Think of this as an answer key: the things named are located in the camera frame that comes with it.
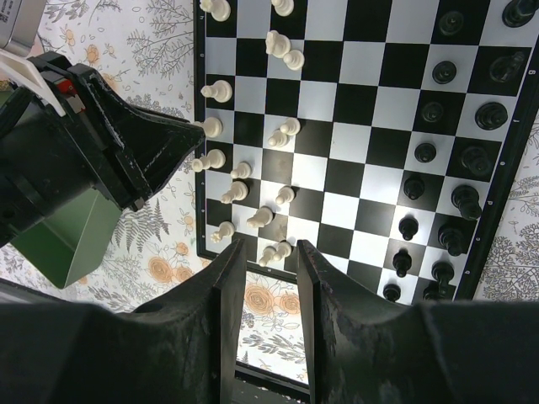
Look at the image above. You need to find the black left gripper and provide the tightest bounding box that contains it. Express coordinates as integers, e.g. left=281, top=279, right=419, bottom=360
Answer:
left=1, top=52, right=205, bottom=245

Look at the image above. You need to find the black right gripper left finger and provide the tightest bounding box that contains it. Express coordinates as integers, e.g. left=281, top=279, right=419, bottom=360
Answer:
left=1, top=240, right=246, bottom=403

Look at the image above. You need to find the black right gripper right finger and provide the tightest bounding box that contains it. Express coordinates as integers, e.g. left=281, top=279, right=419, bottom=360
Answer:
left=296, top=240, right=538, bottom=403

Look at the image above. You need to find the green plastic tray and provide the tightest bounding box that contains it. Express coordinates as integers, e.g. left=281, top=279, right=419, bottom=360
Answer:
left=11, top=189, right=122, bottom=289

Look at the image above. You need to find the black white chess board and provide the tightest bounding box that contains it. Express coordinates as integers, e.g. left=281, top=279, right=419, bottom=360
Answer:
left=194, top=1, right=538, bottom=305

